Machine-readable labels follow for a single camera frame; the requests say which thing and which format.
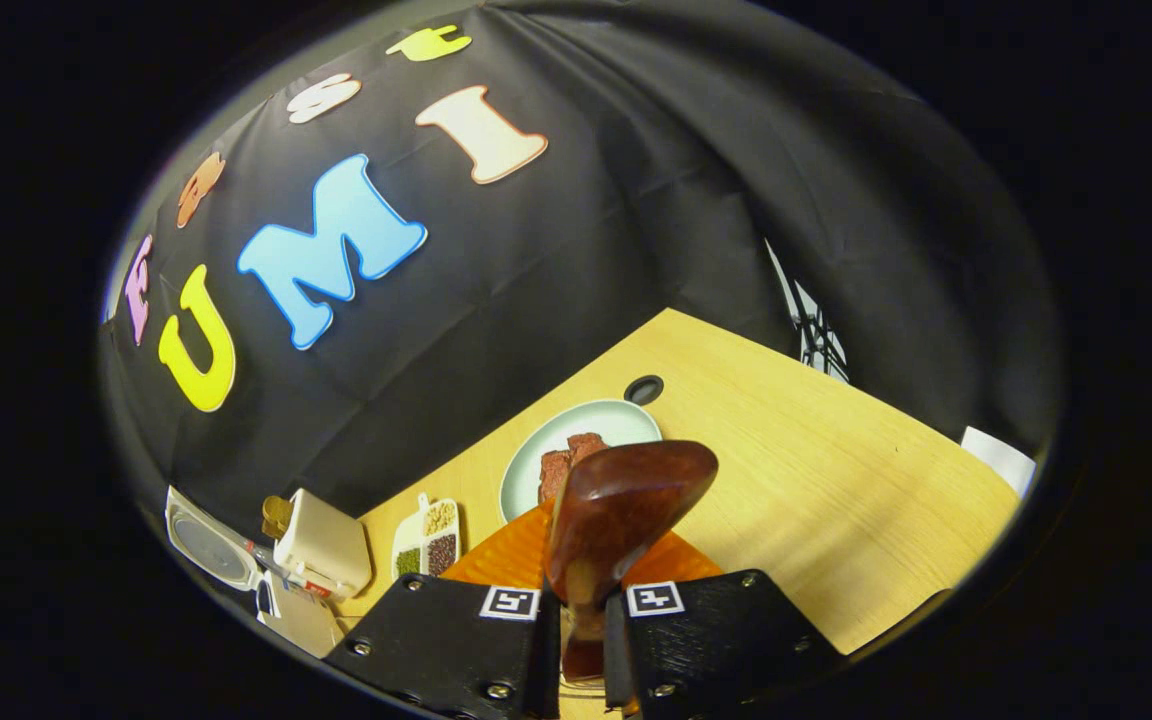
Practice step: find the white sheet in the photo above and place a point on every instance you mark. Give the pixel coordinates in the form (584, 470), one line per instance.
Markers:
(1001, 460)

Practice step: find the black backdrop cloth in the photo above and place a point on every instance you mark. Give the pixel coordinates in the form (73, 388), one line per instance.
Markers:
(636, 200)

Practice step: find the white toaster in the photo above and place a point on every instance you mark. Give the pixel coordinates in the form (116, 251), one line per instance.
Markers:
(326, 545)

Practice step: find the metal light stand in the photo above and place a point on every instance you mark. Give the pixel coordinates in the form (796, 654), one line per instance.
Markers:
(821, 340)

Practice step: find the brown wooden spoon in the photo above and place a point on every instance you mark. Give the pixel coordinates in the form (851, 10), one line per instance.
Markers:
(626, 510)

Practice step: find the white divided bean dish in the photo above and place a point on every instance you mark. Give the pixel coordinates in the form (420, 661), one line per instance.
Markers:
(426, 540)

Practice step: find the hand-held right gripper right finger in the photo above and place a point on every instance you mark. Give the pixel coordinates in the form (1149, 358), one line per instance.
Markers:
(726, 640)

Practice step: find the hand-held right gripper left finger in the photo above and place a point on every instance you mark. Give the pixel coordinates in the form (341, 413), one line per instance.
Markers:
(436, 640)

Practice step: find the white rice cooker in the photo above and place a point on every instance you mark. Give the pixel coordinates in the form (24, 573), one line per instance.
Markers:
(206, 545)

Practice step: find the clear plastic water bottle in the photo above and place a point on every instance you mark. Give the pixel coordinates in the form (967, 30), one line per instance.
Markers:
(286, 575)

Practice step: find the pale green plate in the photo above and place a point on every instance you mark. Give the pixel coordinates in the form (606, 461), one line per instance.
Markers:
(536, 440)

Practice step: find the black table grommet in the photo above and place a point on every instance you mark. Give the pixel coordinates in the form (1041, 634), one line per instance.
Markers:
(644, 389)

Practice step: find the brown toast slice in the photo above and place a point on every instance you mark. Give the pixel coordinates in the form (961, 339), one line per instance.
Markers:
(276, 515)

